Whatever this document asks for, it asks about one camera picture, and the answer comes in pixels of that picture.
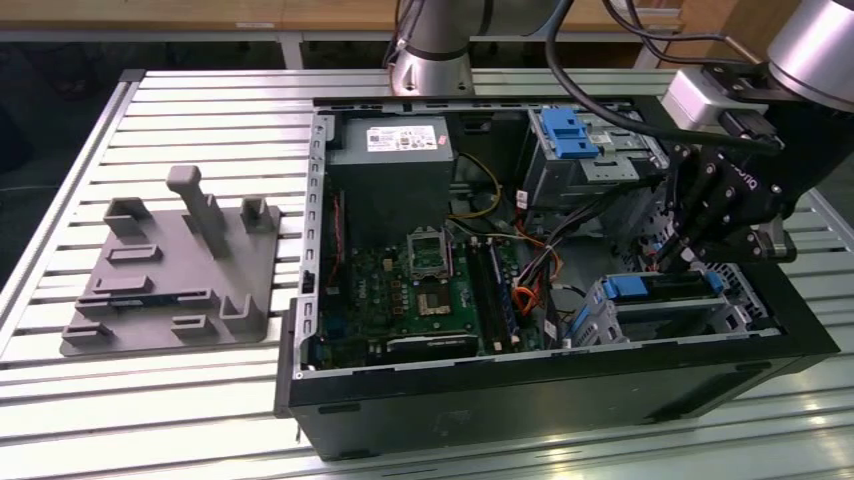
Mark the black sleeved wire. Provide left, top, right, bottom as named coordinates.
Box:
left=543, top=172, right=673, bottom=249

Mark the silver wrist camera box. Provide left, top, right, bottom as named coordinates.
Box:
left=661, top=69, right=733, bottom=130

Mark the CPU socket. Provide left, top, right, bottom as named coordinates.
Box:
left=414, top=287, right=457, bottom=317

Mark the black graphics card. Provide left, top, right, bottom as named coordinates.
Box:
left=385, top=333, right=482, bottom=358

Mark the brown wooden panel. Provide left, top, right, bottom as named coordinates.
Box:
left=659, top=0, right=796, bottom=71

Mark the blue drive cage latch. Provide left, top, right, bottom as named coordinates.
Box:
left=541, top=107, right=599, bottom=159

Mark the grey power supply unit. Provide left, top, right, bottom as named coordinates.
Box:
left=326, top=115, right=457, bottom=251

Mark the white metal bench frame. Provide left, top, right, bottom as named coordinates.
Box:
left=0, top=27, right=673, bottom=70

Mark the grey plastic parts rack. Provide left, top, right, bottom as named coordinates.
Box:
left=59, top=164, right=286, bottom=359

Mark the yellow wire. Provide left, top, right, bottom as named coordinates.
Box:
left=446, top=152, right=503, bottom=221

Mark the green motherboard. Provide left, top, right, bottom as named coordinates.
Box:
left=319, top=219, right=555, bottom=357

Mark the metal disk bay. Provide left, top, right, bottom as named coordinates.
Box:
left=567, top=244, right=784, bottom=347

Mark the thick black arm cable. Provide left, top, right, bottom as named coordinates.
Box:
left=545, top=0, right=784, bottom=152

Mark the metal socket cover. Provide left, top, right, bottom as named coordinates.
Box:
left=405, top=225, right=455, bottom=282

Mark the wooden workbench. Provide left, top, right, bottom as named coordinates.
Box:
left=0, top=0, right=683, bottom=32

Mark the metal drive cage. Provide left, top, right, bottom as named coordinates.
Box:
left=525, top=107, right=674, bottom=207

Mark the hard disk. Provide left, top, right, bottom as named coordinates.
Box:
left=602, top=271, right=727, bottom=302

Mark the orange wire bundle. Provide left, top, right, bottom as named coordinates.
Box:
left=511, top=239, right=567, bottom=317

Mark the red wire along case side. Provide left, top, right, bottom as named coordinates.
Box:
left=333, top=192, right=353, bottom=296

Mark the thin red disk wire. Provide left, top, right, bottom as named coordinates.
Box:
left=638, top=252, right=677, bottom=274

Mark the blue disk bay lever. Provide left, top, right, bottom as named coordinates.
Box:
left=569, top=303, right=594, bottom=342

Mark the black open PC case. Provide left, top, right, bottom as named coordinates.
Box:
left=274, top=94, right=841, bottom=464

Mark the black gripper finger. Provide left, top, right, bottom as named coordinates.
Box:
left=663, top=144, right=722, bottom=274
left=690, top=224, right=800, bottom=264

